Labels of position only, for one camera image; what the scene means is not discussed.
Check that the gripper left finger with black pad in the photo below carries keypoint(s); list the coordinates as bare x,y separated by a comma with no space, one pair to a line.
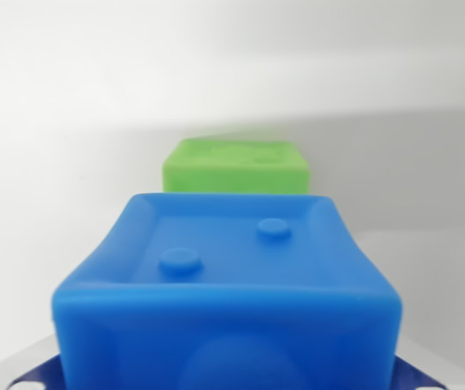
25,371

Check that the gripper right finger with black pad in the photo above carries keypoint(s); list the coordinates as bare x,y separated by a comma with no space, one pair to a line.
417,373

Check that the blue cube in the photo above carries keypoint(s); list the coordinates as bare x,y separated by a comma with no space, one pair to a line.
224,325

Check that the green cube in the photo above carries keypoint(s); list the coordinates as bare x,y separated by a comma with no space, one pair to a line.
232,174

